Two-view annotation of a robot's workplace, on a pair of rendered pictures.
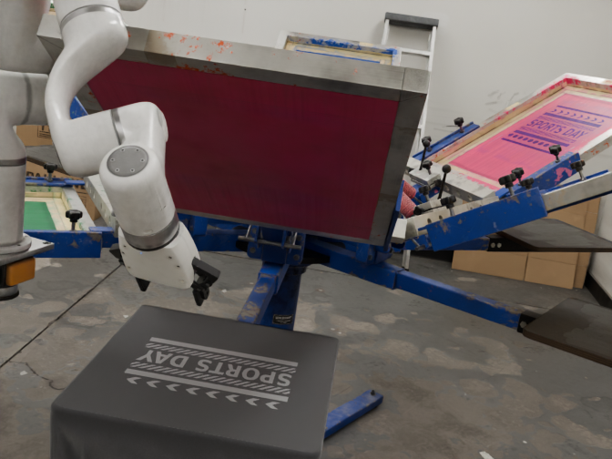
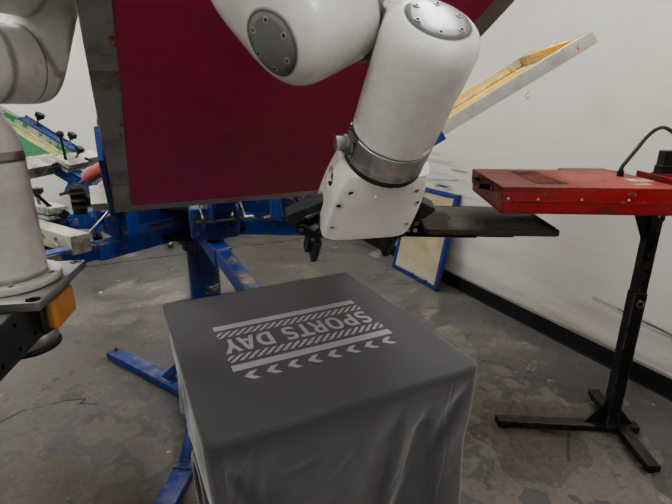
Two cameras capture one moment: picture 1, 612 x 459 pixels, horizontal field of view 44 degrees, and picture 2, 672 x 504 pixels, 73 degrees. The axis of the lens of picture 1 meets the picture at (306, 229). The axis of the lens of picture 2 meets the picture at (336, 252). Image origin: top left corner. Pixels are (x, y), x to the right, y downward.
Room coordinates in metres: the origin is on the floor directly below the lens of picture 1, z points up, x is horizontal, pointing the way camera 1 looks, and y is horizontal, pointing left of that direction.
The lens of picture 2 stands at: (0.62, 0.46, 1.35)
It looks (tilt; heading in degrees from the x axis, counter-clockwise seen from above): 18 degrees down; 330
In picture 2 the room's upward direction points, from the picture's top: straight up
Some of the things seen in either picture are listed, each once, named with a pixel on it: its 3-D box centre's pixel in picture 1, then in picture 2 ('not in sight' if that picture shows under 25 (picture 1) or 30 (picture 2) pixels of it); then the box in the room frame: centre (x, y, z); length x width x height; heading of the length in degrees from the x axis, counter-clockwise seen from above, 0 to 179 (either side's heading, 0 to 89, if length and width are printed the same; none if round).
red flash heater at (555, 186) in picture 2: not in sight; (567, 189); (1.64, -1.12, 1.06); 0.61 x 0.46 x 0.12; 56
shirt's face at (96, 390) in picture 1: (215, 367); (300, 330); (1.33, 0.13, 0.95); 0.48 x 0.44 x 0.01; 176
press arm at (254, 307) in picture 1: (255, 307); (237, 275); (1.82, 0.10, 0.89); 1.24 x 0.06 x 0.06; 176
